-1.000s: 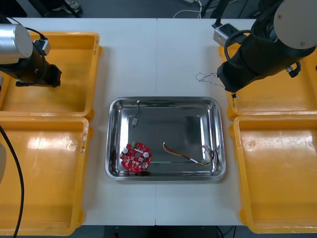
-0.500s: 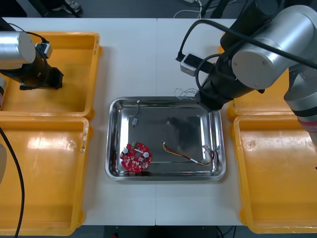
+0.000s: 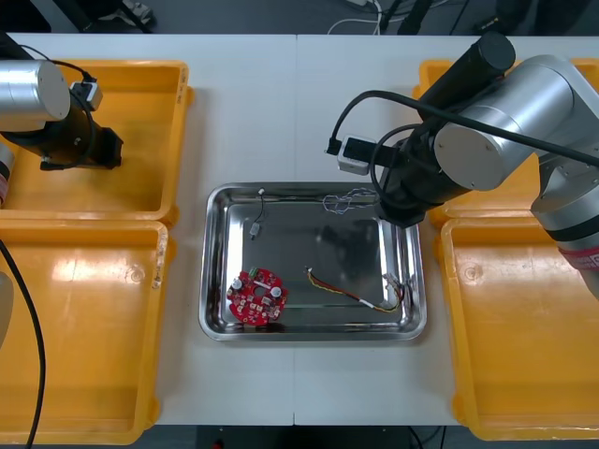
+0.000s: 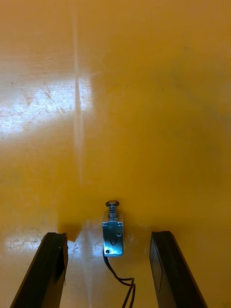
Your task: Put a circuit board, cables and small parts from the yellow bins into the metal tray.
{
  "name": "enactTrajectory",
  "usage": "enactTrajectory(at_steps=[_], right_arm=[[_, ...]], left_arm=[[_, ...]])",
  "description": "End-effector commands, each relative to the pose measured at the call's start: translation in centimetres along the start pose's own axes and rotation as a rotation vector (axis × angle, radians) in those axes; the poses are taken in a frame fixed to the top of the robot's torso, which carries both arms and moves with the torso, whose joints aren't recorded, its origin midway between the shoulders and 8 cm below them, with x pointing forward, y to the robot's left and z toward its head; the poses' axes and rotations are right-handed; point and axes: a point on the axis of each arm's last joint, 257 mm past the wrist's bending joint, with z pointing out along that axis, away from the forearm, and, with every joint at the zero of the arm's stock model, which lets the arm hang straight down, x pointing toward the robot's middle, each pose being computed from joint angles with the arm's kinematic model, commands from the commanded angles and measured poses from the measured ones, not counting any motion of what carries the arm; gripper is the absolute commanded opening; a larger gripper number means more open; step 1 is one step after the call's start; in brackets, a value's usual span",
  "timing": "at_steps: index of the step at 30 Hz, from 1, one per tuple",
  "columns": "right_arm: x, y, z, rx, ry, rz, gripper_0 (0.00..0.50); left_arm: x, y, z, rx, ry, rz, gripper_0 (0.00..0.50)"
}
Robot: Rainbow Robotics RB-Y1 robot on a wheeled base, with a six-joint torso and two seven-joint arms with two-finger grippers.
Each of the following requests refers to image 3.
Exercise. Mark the yellow-orange plastic bin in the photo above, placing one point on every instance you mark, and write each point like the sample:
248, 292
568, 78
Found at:
496, 206
524, 337
93, 327
140, 140

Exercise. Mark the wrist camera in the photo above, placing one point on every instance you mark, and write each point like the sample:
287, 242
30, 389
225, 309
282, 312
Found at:
86, 95
355, 154

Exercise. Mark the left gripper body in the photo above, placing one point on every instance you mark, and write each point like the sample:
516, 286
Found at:
108, 149

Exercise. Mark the steel tray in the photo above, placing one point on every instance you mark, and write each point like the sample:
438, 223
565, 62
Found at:
318, 243

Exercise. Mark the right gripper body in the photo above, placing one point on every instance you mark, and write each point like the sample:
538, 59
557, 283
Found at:
400, 216

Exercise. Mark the round red circuit board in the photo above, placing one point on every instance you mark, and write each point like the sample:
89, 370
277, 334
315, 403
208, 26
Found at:
256, 297

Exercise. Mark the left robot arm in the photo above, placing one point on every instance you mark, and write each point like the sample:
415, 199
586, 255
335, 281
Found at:
28, 93

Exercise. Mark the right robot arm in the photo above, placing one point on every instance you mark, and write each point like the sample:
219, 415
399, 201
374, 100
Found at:
538, 93

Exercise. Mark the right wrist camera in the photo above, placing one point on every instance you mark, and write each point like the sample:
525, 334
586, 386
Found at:
355, 154

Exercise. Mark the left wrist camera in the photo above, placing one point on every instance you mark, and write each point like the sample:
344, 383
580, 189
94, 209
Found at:
86, 95

